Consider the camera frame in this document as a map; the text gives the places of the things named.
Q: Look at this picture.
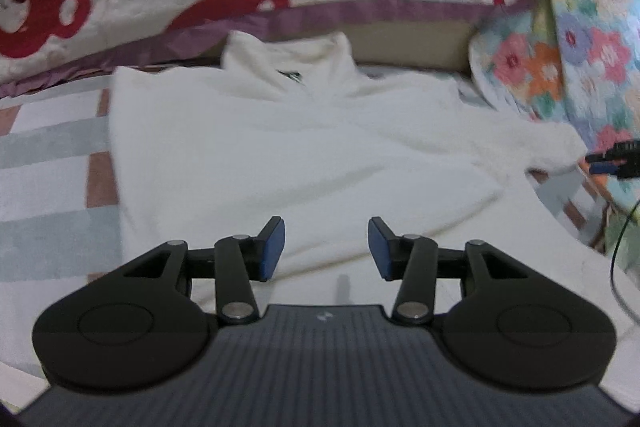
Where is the black cable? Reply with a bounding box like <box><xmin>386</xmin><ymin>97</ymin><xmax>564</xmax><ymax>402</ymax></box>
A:
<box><xmin>609</xmin><ymin>199</ymin><xmax>640</xmax><ymax>321</ymax></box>

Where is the tan bed board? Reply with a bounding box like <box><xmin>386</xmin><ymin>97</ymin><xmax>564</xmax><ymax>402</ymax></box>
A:
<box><xmin>348</xmin><ymin>23</ymin><xmax>473</xmax><ymax>72</ymax></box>

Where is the white fleece sweater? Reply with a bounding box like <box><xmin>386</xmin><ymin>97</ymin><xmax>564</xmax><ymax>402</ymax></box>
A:
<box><xmin>107</xmin><ymin>31</ymin><xmax>640</xmax><ymax>348</ymax></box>

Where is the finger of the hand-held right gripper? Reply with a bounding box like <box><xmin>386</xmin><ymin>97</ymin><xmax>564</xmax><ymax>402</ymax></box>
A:
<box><xmin>585</xmin><ymin>140</ymin><xmax>640</xmax><ymax>162</ymax></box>
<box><xmin>588</xmin><ymin>162</ymin><xmax>640</xmax><ymax>180</ymax></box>

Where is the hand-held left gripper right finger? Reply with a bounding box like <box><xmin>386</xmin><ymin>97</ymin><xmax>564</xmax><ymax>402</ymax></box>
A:
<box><xmin>367</xmin><ymin>216</ymin><xmax>529</xmax><ymax>327</ymax></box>

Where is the floral quilt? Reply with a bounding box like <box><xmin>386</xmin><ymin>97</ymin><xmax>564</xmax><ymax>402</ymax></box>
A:
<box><xmin>469</xmin><ymin>0</ymin><xmax>640</xmax><ymax>260</ymax></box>

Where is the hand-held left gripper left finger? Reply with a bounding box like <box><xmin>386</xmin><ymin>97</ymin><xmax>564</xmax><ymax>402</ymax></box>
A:
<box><xmin>122</xmin><ymin>216</ymin><xmax>287</xmax><ymax>326</ymax></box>

